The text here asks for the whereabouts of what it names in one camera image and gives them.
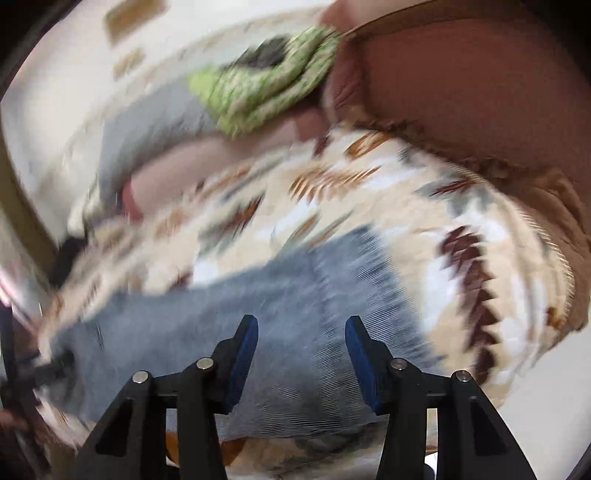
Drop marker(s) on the grey ribbed sock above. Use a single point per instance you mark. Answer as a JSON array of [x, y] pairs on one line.
[[295, 304]]

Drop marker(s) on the green patterned cloth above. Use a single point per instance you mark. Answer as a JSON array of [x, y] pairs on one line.
[[258, 94]]

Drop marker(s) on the grey cloth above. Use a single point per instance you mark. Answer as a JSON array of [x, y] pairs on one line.
[[152, 129]]

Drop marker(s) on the brown cushion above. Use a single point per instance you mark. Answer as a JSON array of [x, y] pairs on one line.
[[461, 92]]

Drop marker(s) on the cream patterned blanket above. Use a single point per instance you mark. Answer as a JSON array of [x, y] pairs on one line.
[[415, 221]]

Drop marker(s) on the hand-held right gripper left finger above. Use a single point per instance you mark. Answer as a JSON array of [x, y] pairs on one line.
[[242, 362]]

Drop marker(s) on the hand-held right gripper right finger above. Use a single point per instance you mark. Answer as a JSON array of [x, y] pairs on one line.
[[362, 364]]

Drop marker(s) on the pink cloth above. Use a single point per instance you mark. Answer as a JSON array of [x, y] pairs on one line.
[[184, 168]]

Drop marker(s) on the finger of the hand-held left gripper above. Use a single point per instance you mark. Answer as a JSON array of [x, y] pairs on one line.
[[53, 367]]

